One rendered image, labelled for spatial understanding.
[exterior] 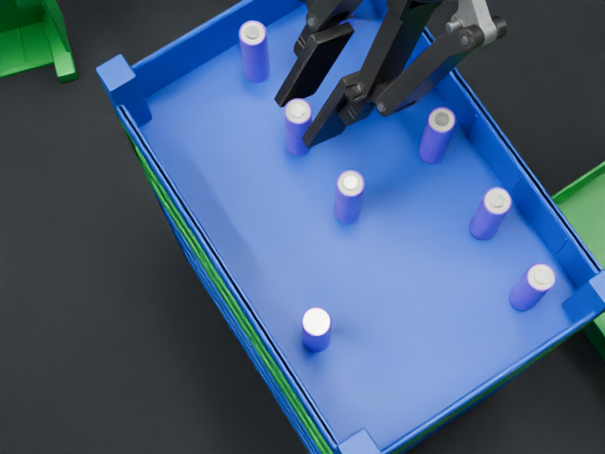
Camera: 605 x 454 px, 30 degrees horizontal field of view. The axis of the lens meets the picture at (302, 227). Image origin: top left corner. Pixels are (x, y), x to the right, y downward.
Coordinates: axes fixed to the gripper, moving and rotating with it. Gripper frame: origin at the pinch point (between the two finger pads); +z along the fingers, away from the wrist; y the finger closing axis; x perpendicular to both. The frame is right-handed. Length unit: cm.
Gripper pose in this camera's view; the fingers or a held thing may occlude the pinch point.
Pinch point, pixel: (326, 86)
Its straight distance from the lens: 70.7
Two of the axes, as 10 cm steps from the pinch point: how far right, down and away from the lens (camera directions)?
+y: -5.4, -8.1, 2.2
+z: -3.4, 4.6, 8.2
